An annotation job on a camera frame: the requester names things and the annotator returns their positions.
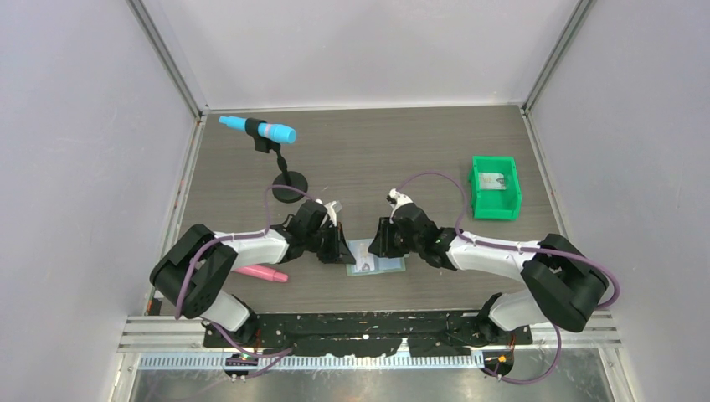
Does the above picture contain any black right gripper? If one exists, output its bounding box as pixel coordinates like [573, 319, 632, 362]
[368, 217, 423, 259]

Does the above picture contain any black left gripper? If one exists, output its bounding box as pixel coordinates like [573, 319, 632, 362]
[304, 222, 355, 265]

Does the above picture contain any mint green card holder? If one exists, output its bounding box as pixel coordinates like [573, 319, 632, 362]
[346, 239, 406, 276]

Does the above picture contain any silver VIP card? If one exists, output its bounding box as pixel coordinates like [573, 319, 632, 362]
[478, 173, 507, 191]
[351, 253, 379, 276]

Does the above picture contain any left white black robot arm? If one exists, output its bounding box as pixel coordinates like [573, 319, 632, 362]
[149, 200, 355, 347]

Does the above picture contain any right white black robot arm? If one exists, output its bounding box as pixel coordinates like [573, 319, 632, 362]
[368, 204, 610, 344]

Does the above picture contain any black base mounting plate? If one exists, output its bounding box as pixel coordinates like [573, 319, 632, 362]
[203, 310, 533, 358]

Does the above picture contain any black microphone stand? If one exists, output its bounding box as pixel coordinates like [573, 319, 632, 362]
[248, 134, 308, 204]

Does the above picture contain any pink marker pen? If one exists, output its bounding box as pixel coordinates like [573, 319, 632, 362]
[232, 265, 289, 283]

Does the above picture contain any green plastic bin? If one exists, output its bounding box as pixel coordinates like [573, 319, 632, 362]
[468, 156, 522, 221]

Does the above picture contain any blue toy microphone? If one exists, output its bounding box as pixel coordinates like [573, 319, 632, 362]
[219, 116, 297, 144]

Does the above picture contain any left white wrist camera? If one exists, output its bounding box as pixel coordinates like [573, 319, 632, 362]
[316, 198, 342, 226]

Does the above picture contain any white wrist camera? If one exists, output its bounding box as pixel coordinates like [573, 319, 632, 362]
[386, 188, 414, 214]
[316, 198, 342, 226]

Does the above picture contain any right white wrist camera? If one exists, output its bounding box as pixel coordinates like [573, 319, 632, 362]
[386, 188, 414, 214]

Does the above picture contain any aluminium frame rail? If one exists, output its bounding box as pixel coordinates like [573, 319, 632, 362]
[118, 314, 623, 371]

